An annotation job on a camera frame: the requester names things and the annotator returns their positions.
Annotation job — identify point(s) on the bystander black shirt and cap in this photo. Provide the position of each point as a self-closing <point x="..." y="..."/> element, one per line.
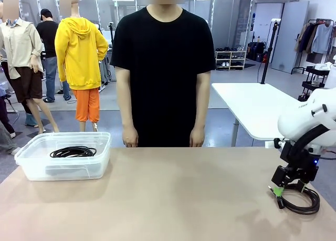
<point x="51" y="67"/>

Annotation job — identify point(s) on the white shoe rack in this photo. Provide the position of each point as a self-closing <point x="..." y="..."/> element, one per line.
<point x="231" y="58"/>

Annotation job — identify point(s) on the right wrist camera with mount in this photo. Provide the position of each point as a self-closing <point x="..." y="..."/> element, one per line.
<point x="277" y="142"/>

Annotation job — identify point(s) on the mannequin beige shirt brown shorts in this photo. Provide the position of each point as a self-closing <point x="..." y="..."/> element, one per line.
<point x="21" y="49"/>

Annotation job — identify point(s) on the person's right forearm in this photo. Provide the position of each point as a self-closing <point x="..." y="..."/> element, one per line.
<point x="128" y="115"/>

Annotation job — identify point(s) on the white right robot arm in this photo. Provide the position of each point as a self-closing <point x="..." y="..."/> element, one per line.
<point x="302" y="120"/>

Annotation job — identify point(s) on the black utility cart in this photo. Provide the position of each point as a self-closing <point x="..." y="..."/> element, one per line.
<point x="313" y="78"/>

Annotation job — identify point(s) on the black clothes rack with garments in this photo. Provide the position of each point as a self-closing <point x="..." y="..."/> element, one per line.
<point x="319" y="39"/>

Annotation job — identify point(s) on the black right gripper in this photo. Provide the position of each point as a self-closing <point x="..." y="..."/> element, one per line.
<point x="302" y="165"/>

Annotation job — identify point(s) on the bystander in grey trousers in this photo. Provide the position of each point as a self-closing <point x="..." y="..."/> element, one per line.
<point x="6" y="136"/>

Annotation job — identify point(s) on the black camera pole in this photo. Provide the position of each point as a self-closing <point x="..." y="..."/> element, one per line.
<point x="267" y="54"/>

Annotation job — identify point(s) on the white round machine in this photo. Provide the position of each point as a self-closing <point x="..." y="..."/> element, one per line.
<point x="332" y="75"/>

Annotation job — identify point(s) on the person's left hand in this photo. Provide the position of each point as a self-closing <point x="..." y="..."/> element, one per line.
<point x="197" y="138"/>

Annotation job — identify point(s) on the black bins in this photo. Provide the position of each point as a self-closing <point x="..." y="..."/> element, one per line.
<point x="256" y="52"/>

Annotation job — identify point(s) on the clear plastic storage container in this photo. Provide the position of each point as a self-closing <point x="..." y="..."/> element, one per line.
<point x="65" y="172"/>

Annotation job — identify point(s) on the person's left forearm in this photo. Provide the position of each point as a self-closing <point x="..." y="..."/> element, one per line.
<point x="200" y="115"/>

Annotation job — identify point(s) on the person torso black t-shirt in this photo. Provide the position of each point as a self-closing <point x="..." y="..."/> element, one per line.
<point x="162" y="81"/>

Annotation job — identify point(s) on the grey partition panel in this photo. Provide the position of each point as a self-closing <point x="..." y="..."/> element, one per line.
<point x="290" y="36"/>

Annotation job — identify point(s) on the person's right hand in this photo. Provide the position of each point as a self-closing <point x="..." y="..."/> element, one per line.
<point x="130" y="138"/>

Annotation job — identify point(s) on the mannequin yellow hoodie orange pants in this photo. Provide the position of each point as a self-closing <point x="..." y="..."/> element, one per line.
<point x="78" y="54"/>

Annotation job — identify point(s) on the white table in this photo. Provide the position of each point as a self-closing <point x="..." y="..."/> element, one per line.
<point x="249" y="107"/>

